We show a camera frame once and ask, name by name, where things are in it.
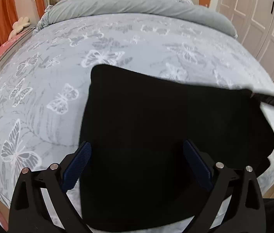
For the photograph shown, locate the black pants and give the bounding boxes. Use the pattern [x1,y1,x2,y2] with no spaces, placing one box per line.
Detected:
[80,64,274,232]

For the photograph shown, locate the butterfly print bed sheet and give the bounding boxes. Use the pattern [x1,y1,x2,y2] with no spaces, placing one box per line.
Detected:
[0,12,274,233]

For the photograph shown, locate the pink topped side cabinet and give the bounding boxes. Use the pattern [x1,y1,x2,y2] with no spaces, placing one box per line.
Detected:
[0,27,34,72]

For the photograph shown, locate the cream flower plush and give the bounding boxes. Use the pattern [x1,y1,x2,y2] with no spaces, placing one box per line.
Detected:
[8,16,31,40]

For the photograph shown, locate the grey folded duvet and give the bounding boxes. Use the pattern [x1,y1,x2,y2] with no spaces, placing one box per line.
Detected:
[34,0,237,38]

